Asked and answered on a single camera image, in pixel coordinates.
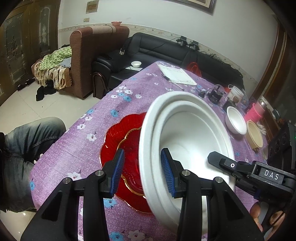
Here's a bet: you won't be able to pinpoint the small red scalloped plate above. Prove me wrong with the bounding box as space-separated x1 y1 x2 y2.
117 128 144 197

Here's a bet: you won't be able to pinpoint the large white foam plate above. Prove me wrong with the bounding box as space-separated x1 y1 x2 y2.
138 91 235 233

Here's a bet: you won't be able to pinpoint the large red plate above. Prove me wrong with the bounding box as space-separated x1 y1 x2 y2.
99 113 152 214

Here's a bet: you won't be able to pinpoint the person's right hand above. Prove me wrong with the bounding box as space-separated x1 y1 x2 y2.
249 201 290 235

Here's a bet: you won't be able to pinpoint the beige plastic bowl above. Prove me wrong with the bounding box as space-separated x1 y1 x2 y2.
245 120 263 150

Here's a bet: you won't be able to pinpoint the white gloves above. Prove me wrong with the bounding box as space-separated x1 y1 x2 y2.
257 123 267 136

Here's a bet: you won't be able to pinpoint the white foam bowl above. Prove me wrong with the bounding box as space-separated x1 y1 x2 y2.
225 106 247 135

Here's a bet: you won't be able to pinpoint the pink knitted bottle sleeve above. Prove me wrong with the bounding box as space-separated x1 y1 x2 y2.
244 101 266 123

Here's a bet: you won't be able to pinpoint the blue jeans leg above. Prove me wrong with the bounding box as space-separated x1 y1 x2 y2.
1 117 66 212

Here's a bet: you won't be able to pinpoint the black power adapter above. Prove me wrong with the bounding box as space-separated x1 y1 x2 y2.
198 91 206 98

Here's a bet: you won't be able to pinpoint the black round device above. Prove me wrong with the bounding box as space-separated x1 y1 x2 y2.
207 86 224 104

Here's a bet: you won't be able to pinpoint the white plastic tub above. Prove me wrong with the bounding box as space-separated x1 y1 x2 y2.
227 86 244 104

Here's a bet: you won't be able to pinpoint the white notepad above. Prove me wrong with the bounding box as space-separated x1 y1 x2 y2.
158 64 197 86

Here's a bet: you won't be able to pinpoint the black marker pen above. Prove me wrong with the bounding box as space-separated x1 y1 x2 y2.
162 74 185 91

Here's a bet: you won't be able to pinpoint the red plastic bag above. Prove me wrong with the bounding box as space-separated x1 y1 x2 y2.
187 62 202 77

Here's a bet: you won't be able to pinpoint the small white bowl on sofa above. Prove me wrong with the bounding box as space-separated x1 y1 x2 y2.
131 61 142 68

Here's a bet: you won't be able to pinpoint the green patterned blanket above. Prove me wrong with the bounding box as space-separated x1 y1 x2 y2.
39 46 72 70

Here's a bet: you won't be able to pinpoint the black leather sofa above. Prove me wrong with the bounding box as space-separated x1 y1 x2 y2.
91 33 244 99

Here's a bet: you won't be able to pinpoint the brown armchair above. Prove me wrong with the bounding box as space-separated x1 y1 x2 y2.
67 25 130 99

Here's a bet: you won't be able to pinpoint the dark wooden cabinet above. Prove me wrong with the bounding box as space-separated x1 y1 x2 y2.
1 1 61 103

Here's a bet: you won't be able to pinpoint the framed painting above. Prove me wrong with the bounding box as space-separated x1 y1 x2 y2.
171 0 216 14

